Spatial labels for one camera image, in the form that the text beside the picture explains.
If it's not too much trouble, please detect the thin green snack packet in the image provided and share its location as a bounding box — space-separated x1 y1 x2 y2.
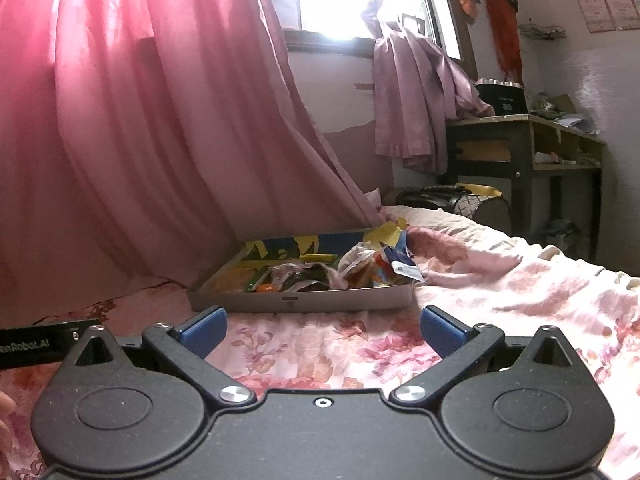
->
244 267 273 293

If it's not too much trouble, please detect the person's left hand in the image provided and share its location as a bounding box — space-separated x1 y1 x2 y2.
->
0 392 16 436

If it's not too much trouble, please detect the yellow paper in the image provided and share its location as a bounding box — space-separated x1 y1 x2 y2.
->
457 182 503 198

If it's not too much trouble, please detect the red hanging decoration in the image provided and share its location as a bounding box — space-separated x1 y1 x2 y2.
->
486 0 525 86

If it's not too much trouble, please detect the lilac curtain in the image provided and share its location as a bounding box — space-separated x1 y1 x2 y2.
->
372 15 496 176

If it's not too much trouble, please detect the pile of papers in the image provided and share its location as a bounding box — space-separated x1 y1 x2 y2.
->
530 92 601 136

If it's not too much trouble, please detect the clear plastic snack packet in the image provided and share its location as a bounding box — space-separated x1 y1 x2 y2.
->
337 241 381 281

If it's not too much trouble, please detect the printed cardboard box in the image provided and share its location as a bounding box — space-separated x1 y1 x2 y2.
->
187 227 416 313

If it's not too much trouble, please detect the pink curtain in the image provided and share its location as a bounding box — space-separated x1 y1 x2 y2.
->
0 0 396 321

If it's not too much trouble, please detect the wooden desk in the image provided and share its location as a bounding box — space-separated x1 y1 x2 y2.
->
445 114 606 261

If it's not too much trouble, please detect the wire wall shelf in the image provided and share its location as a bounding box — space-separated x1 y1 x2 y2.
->
517 22 568 41

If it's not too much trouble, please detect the window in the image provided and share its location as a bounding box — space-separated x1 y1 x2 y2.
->
250 0 466 58

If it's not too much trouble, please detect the pink wall poster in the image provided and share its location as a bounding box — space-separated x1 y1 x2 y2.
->
575 0 613 33
605 0 640 31

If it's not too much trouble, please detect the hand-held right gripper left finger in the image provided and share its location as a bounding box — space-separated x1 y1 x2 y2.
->
65 305 257 406

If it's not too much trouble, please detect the orange hanging decoration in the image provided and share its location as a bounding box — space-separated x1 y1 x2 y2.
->
456 0 483 23

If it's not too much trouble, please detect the black box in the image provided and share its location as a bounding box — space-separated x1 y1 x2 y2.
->
474 79 528 117

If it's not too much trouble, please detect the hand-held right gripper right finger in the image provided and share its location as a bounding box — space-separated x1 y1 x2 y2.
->
389 305 583 406

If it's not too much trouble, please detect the green white snack pouch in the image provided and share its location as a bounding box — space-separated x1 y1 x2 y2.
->
272 262 331 293

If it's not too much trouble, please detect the floral bedsheet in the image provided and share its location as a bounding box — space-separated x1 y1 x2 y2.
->
0 205 640 480

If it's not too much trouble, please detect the patterned bag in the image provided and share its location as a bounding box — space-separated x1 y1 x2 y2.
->
450 195 511 236

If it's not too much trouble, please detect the blue white snack packet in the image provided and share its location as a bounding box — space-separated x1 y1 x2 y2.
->
387 245 423 281

